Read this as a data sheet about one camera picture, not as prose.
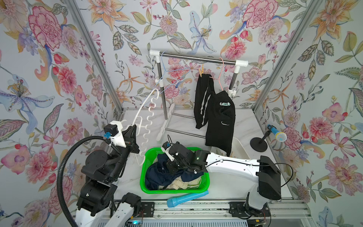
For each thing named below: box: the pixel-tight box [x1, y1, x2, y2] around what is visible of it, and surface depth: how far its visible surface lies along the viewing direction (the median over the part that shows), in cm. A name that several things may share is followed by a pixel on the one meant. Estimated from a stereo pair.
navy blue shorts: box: [145, 153, 204, 191], surface depth 77 cm
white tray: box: [229, 136, 251, 160], surface depth 97 cm
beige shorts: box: [158, 175, 202, 190], surface depth 77 cm
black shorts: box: [193, 73, 236, 158], surface depth 75 cm
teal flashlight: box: [166, 190, 210, 208], surface depth 76 cm
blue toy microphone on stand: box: [249, 123, 287, 153], surface depth 99 cm
